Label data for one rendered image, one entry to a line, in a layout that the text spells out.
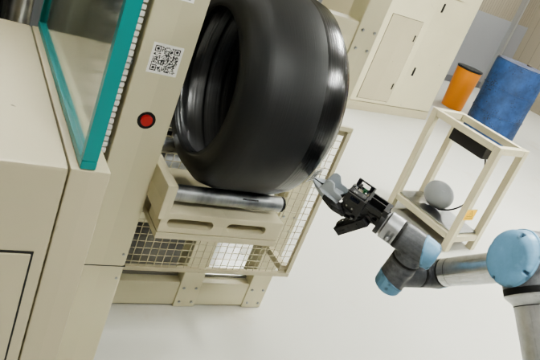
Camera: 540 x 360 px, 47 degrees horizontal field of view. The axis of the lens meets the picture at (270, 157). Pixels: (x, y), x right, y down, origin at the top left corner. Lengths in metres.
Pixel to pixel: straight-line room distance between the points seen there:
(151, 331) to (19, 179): 1.85
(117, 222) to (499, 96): 6.66
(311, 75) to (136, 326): 1.44
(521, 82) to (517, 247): 6.63
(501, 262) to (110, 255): 0.99
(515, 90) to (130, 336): 6.22
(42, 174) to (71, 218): 0.07
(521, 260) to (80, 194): 0.87
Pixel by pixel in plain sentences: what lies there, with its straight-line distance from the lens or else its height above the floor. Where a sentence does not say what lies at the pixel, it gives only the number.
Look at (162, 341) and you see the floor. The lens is 2.54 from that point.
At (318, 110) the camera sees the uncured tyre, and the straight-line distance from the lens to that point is 1.47.
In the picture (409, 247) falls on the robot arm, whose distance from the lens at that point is 1.57.
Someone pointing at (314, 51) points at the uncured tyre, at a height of 1.36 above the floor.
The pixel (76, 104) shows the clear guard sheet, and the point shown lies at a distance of 0.86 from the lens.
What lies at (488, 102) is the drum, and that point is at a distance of 7.98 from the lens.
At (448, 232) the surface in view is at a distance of 4.32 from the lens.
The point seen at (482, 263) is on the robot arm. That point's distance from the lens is 1.58.
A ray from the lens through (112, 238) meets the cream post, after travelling 1.70.
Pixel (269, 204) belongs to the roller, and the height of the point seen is 0.91.
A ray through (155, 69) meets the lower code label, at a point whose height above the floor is 1.19.
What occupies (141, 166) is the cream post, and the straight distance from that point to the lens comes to 1.59.
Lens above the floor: 1.62
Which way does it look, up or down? 21 degrees down
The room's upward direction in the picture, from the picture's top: 22 degrees clockwise
